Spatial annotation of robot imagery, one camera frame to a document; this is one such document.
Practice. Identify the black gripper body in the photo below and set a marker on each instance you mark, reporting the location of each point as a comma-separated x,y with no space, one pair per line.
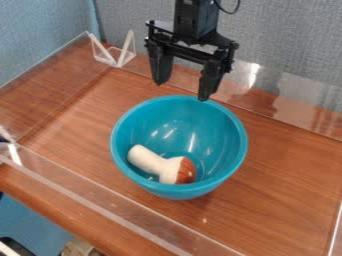
190,37

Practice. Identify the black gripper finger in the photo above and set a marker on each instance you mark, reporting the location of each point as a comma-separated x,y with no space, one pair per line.
160,63
210,80

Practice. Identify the blue plastic bowl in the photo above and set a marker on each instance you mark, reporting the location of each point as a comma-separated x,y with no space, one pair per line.
179,126

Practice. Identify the white brown toy mushroom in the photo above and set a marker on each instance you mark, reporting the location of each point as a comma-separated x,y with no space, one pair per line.
175,170

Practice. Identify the clear acrylic back barrier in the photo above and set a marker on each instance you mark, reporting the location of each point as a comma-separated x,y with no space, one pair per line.
290,98

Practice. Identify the clear acrylic barrier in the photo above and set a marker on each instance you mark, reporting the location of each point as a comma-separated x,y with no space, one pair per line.
47,87
290,98
45,184

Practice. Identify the clear acrylic left barrier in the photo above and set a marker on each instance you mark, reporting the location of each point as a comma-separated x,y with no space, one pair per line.
47,87

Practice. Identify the clear acrylic front barrier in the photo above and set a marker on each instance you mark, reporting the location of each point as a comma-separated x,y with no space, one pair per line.
45,184

